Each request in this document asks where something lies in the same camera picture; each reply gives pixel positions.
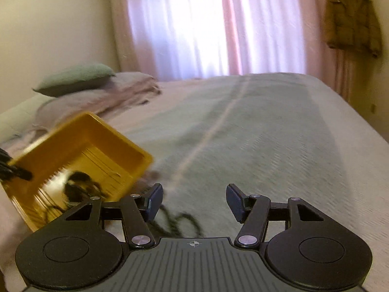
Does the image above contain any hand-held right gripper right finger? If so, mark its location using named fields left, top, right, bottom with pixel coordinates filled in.
left=226, top=184, right=325, bottom=249

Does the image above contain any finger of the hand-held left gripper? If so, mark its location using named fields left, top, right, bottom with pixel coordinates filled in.
left=0, top=147, right=33, bottom=182

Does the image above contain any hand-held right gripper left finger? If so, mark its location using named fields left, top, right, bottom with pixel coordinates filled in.
left=65, top=183, right=164, bottom=249

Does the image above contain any olive bead necklace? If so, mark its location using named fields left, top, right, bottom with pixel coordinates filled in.
left=153, top=204, right=205, bottom=238

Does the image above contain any yellow plastic tray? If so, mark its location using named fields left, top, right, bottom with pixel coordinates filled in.
left=1, top=111, right=154, bottom=232

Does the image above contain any black wristwatch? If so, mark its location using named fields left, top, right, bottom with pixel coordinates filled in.
left=62, top=170, right=107, bottom=210

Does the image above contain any grey-blue herringbone blanket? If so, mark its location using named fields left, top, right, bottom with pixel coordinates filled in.
left=120, top=72, right=389, bottom=280

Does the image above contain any grey pillow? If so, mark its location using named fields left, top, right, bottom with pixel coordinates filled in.
left=32, top=72, right=163, bottom=131

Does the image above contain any green pillow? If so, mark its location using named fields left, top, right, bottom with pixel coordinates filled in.
left=33, top=63, right=116, bottom=98

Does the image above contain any folded grey sheet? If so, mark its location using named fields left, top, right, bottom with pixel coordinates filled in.
left=105, top=72, right=163, bottom=107

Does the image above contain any beige drape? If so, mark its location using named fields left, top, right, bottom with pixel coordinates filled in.
left=109, top=0, right=139, bottom=73
left=333, top=47, right=357, bottom=101

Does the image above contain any sheer white curtain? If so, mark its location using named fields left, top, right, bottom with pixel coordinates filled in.
left=126, top=0, right=330, bottom=82

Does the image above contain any brown hanging jacket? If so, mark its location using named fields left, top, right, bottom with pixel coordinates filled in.
left=323, top=0, right=383, bottom=58

